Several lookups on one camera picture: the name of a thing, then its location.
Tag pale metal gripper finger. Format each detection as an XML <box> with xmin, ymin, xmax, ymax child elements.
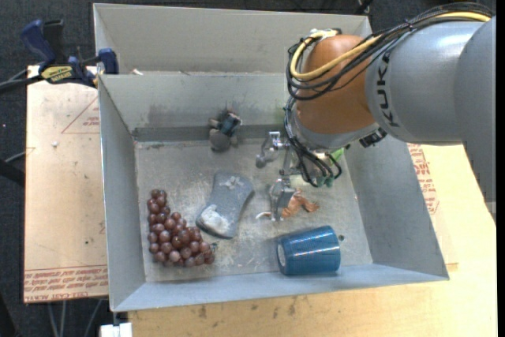
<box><xmin>268</xmin><ymin>178</ymin><xmax>297</xmax><ymax>223</ymax></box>
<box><xmin>255</xmin><ymin>131</ymin><xmax>284</xmax><ymax>170</ymax></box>

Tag orange toy animal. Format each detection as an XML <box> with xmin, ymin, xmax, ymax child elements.
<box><xmin>255</xmin><ymin>188</ymin><xmax>321</xmax><ymax>221</ymax></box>

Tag grey and blue toy figure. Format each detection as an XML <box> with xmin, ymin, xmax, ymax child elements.
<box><xmin>208</xmin><ymin>108</ymin><xmax>243</xmax><ymax>153</ymax></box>

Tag grey flat sponge white patches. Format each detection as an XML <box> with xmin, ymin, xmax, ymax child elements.
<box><xmin>195</xmin><ymin>170</ymin><xmax>256</xmax><ymax>240</ymax></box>

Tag blue plastic cup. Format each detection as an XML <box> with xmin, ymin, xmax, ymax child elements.
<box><xmin>275</xmin><ymin>225</ymin><xmax>342</xmax><ymax>276</ymax></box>

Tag grey metal bin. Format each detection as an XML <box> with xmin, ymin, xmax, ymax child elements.
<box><xmin>92</xmin><ymin>2</ymin><xmax>451</xmax><ymax>313</ymax></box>

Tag red-brown toy grape bunch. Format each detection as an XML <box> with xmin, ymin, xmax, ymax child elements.
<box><xmin>146</xmin><ymin>189</ymin><xmax>216</xmax><ymax>269</ymax></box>

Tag brown cardboard board red print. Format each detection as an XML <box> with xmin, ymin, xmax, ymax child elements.
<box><xmin>23</xmin><ymin>65</ymin><xmax>461</xmax><ymax>305</ymax></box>

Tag black cylinder on white bracket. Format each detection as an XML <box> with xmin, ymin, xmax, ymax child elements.
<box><xmin>358</xmin><ymin>127</ymin><xmax>388</xmax><ymax>148</ymax></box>

